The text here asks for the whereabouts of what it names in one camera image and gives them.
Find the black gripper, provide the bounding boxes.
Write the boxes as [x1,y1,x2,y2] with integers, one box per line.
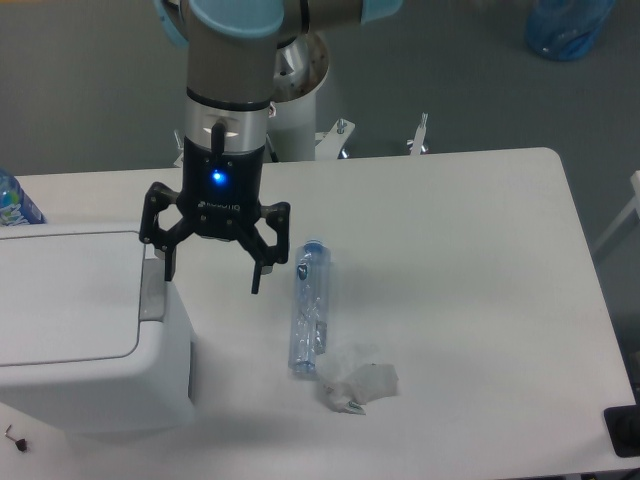
[139,139,291,294]

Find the white plastic trash can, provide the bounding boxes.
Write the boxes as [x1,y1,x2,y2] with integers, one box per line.
[1,222,196,434]

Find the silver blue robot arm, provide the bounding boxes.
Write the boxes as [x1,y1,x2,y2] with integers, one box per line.
[139,1,402,293]

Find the clear empty plastic bottle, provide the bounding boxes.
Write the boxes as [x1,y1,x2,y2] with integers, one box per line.
[288,239,331,376]

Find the blue labelled drink bottle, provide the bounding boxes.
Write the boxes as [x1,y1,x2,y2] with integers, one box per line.
[1,169,47,227]

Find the silver clamp screw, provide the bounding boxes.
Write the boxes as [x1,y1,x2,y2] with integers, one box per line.
[406,112,430,156]

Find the crumpled clear plastic wrapper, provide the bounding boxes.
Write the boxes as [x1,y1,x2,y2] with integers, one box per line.
[315,342,399,415]

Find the small black metal tool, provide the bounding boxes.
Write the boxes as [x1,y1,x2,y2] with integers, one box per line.
[4,425,28,453]

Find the blue plastic bag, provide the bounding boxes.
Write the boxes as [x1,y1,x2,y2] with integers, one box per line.
[524,0,617,62]

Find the black device at table edge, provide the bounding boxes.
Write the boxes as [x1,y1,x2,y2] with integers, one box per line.
[604,405,639,458]

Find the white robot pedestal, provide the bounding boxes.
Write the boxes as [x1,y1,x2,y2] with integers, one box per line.
[185,33,355,162]

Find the white frame at right edge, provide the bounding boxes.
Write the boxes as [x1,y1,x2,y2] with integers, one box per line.
[592,170,639,261]

